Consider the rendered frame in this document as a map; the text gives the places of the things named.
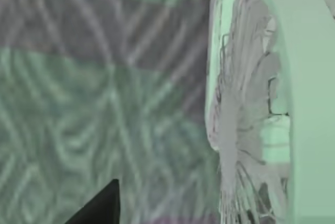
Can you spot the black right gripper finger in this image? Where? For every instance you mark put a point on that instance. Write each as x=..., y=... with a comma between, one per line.
x=104, y=205

